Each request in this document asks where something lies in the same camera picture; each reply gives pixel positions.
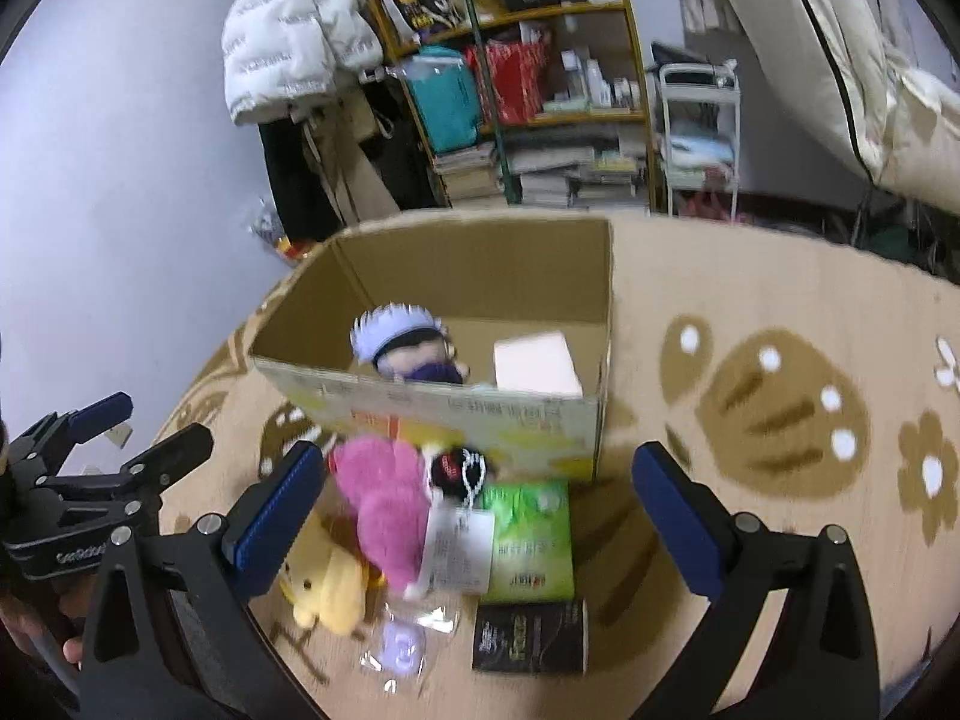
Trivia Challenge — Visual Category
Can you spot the beige printed blanket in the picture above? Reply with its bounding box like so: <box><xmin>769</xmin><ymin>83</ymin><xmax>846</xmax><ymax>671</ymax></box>
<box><xmin>154</xmin><ymin>210</ymin><xmax>960</xmax><ymax>720</ymax></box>

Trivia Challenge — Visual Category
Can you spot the person's left hand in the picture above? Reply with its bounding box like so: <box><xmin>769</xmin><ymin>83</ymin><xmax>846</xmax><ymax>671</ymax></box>
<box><xmin>0</xmin><ymin>591</ymin><xmax>85</xmax><ymax>666</ymax></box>

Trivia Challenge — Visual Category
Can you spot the cream folded mattress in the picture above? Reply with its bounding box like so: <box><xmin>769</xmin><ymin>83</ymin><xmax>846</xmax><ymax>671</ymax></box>
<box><xmin>667</xmin><ymin>0</ymin><xmax>960</xmax><ymax>203</ymax></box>

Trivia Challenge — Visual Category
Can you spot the white puffer jacket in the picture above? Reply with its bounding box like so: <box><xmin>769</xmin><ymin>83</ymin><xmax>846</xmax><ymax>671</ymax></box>
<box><xmin>221</xmin><ymin>0</ymin><xmax>385</xmax><ymax>127</ymax></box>

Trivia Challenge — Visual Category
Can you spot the black device on cart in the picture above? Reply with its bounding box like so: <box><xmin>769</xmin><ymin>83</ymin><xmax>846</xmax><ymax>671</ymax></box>
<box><xmin>651</xmin><ymin>41</ymin><xmax>721</xmax><ymax>68</ymax></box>

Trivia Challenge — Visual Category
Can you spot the black packet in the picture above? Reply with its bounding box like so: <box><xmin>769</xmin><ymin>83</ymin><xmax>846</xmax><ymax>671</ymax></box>
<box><xmin>471</xmin><ymin>598</ymin><xmax>588</xmax><ymax>676</ymax></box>

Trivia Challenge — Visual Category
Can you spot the row of small bottles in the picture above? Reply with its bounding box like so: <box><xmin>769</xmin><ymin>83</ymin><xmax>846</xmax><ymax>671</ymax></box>
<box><xmin>559</xmin><ymin>45</ymin><xmax>644</xmax><ymax>110</ymax></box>

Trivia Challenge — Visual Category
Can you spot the green tissue packet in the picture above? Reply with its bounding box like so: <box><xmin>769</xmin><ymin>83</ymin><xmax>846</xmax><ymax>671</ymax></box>
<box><xmin>480</xmin><ymin>478</ymin><xmax>575</xmax><ymax>605</ymax></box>

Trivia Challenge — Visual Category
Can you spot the beige hanging garment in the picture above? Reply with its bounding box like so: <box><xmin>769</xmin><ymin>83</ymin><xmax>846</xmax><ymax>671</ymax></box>
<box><xmin>300</xmin><ymin>82</ymin><xmax>402</xmax><ymax>230</ymax></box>

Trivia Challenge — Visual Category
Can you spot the pink plush toy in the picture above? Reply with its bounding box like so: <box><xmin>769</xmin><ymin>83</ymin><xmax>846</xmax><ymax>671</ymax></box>
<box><xmin>330</xmin><ymin>435</ymin><xmax>437</xmax><ymax>601</ymax></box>

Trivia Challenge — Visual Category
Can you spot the teal bag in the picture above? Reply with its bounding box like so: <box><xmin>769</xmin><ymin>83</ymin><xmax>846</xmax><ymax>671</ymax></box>
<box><xmin>405</xmin><ymin>45</ymin><xmax>481</xmax><ymax>155</ymax></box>

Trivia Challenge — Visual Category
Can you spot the white trolley cart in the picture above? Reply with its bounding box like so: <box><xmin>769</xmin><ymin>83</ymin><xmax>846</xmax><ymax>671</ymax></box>
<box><xmin>656</xmin><ymin>60</ymin><xmax>743</xmax><ymax>222</ymax></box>

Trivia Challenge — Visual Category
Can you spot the red gift bag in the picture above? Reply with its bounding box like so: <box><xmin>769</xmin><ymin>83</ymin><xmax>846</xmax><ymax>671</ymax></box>
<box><xmin>465</xmin><ymin>37</ymin><xmax>548</xmax><ymax>127</ymax></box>

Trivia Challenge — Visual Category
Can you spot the yellow wooden shelf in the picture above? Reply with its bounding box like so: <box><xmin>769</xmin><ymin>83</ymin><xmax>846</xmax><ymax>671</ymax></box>
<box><xmin>364</xmin><ymin>0</ymin><xmax>661</xmax><ymax>211</ymax></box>

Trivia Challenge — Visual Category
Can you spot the cream cushion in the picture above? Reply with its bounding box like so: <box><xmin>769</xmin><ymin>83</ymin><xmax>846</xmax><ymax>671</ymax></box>
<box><xmin>862</xmin><ymin>64</ymin><xmax>960</xmax><ymax>200</ymax></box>

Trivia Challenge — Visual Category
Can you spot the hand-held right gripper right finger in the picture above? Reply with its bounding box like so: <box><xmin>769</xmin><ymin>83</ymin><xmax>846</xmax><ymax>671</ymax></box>
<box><xmin>631</xmin><ymin>441</ymin><xmax>883</xmax><ymax>720</ymax></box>

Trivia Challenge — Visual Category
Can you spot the small black-haired doll keychain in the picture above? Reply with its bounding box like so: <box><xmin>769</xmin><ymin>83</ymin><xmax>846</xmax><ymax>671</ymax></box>
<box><xmin>420</xmin><ymin>446</ymin><xmax>497</xmax><ymax>507</ymax></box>

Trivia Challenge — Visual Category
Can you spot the purple trinket in clear bag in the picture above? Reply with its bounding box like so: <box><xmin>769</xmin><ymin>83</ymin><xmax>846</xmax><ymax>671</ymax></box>
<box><xmin>360</xmin><ymin>604</ymin><xmax>460</xmax><ymax>691</ymax></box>

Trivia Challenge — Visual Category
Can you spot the cardboard box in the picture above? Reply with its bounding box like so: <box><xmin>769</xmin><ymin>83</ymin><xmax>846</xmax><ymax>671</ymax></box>
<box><xmin>247</xmin><ymin>214</ymin><xmax>616</xmax><ymax>482</ymax></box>

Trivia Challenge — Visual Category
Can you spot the white-haired plush doll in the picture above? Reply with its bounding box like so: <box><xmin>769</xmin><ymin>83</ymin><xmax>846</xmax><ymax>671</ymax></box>
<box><xmin>351</xmin><ymin>304</ymin><xmax>472</xmax><ymax>385</ymax></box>

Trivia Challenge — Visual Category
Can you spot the stack of books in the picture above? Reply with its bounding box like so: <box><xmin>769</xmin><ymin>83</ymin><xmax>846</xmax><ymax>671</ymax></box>
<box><xmin>431</xmin><ymin>131</ymin><xmax>652</xmax><ymax>211</ymax></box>

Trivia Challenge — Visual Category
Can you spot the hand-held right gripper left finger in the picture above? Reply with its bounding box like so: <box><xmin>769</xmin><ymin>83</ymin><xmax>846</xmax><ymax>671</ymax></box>
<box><xmin>75</xmin><ymin>441</ymin><xmax>327</xmax><ymax>720</ymax></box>

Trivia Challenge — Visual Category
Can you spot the white printed hang tag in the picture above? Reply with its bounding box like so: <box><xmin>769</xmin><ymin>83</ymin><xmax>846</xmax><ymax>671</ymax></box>
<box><xmin>420</xmin><ymin>502</ymin><xmax>497</xmax><ymax>595</ymax></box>

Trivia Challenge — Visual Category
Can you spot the black hanging garment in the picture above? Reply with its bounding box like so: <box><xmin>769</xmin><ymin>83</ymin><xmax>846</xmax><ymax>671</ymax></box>
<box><xmin>259</xmin><ymin>116</ymin><xmax>346</xmax><ymax>245</ymax></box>

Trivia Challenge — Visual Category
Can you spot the plastic bag of toys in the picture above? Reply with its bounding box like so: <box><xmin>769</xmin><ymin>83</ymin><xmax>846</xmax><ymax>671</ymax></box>
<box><xmin>251</xmin><ymin>199</ymin><xmax>316</xmax><ymax>263</ymax></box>

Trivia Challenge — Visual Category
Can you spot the yellow plush toy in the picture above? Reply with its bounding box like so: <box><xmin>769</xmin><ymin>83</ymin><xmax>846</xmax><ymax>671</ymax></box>
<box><xmin>277</xmin><ymin>514</ymin><xmax>372</xmax><ymax>638</ymax></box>

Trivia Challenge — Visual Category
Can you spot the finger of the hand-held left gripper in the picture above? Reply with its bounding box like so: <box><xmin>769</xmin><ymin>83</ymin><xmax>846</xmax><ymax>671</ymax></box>
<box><xmin>41</xmin><ymin>424</ymin><xmax>215</xmax><ymax>527</ymax></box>
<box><xmin>6</xmin><ymin>392</ymin><xmax>134</xmax><ymax>478</ymax></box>

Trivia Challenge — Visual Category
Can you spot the green pole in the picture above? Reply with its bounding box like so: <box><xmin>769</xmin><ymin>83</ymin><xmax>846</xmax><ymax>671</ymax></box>
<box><xmin>448</xmin><ymin>0</ymin><xmax>524</xmax><ymax>205</ymax></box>

